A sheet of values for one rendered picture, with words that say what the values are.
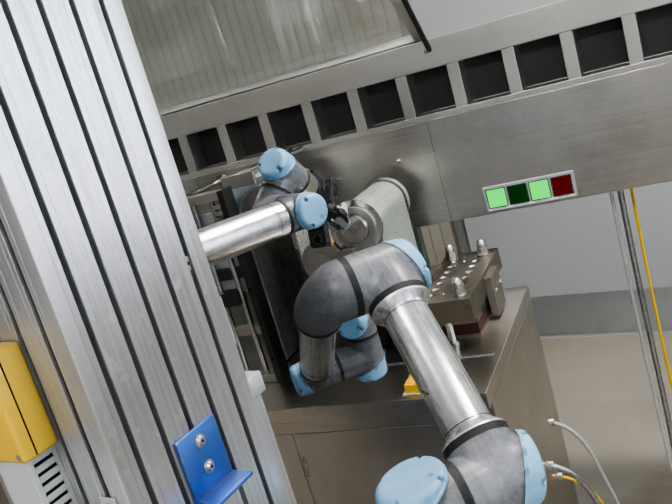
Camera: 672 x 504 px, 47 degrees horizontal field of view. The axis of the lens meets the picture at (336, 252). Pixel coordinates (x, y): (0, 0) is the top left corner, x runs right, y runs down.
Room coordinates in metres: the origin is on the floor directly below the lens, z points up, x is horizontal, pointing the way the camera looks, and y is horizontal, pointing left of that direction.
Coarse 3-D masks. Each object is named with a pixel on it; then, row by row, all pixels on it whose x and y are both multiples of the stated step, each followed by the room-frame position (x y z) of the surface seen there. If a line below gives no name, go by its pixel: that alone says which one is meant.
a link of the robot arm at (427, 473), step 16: (400, 464) 1.09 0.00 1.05; (416, 464) 1.07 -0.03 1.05; (432, 464) 1.06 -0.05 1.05; (448, 464) 1.07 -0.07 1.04; (384, 480) 1.07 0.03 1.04; (400, 480) 1.05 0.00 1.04; (416, 480) 1.03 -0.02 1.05; (432, 480) 1.02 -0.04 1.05; (448, 480) 1.03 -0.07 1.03; (384, 496) 1.03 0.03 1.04; (400, 496) 1.01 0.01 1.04; (416, 496) 1.00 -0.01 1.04; (432, 496) 1.00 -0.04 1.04; (448, 496) 1.01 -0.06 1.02; (464, 496) 1.01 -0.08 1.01
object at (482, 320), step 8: (488, 304) 1.98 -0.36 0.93; (480, 312) 1.89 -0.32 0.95; (488, 312) 1.96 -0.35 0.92; (480, 320) 1.88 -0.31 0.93; (488, 320) 1.94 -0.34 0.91; (456, 328) 1.88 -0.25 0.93; (464, 328) 1.87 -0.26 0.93; (472, 328) 1.86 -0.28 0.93; (480, 328) 1.86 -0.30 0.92; (456, 336) 1.88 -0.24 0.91; (464, 336) 1.87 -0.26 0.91; (472, 336) 1.86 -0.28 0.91; (480, 336) 1.85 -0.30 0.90
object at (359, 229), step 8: (352, 216) 1.92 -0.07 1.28; (360, 216) 1.93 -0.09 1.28; (352, 224) 1.93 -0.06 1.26; (360, 224) 1.92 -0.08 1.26; (344, 232) 1.94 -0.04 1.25; (352, 232) 1.93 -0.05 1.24; (360, 232) 1.92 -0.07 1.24; (368, 232) 1.93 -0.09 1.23; (352, 240) 1.93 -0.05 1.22; (360, 240) 1.92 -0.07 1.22
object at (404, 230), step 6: (408, 216) 2.13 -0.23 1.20; (402, 222) 2.08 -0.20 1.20; (408, 222) 2.12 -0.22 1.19; (396, 228) 2.02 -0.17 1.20; (402, 228) 2.07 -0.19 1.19; (408, 228) 2.11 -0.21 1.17; (390, 234) 1.98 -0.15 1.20; (396, 234) 2.01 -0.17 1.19; (402, 234) 2.05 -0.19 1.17; (408, 234) 2.10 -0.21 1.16; (384, 240) 1.93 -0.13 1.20; (408, 240) 2.08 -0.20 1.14; (414, 240) 2.13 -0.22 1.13
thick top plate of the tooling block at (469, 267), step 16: (464, 256) 2.16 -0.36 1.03; (480, 256) 2.13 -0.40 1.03; (496, 256) 2.12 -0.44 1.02; (448, 272) 2.07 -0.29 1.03; (464, 272) 2.01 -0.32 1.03; (480, 272) 1.97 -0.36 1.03; (432, 288) 1.96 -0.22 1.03; (448, 288) 1.92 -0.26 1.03; (480, 288) 1.90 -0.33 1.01; (432, 304) 1.84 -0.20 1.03; (448, 304) 1.82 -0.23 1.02; (464, 304) 1.81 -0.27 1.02; (480, 304) 1.87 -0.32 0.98; (448, 320) 1.83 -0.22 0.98; (464, 320) 1.81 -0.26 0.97
